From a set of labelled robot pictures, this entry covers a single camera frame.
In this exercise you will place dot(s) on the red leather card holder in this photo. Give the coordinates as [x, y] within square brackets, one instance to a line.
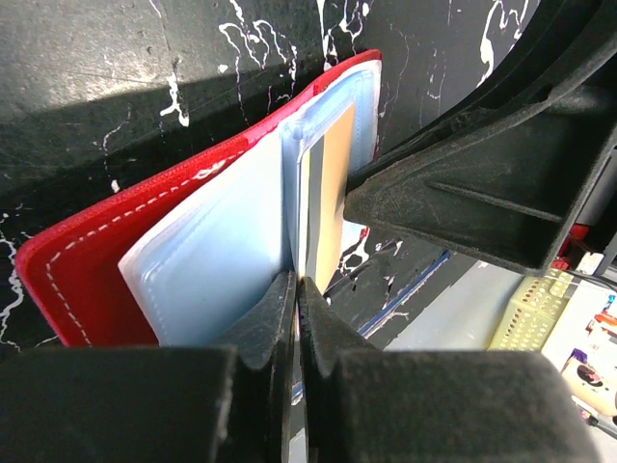
[177, 258]

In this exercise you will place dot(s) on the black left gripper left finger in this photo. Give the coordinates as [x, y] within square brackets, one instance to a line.
[227, 402]

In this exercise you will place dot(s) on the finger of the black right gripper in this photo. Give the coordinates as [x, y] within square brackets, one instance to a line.
[509, 199]
[550, 33]

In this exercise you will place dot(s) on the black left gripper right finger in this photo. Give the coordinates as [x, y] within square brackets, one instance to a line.
[368, 405]

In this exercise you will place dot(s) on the gold magnetic stripe card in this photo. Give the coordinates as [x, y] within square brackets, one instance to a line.
[323, 170]

